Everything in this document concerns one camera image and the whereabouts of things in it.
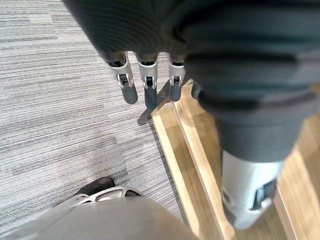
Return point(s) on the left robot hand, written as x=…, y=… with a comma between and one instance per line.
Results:
x=225, y=62

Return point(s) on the dark robot foot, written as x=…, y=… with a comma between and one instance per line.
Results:
x=96, y=186

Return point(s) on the silver robot leg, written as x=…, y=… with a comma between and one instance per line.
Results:
x=97, y=217

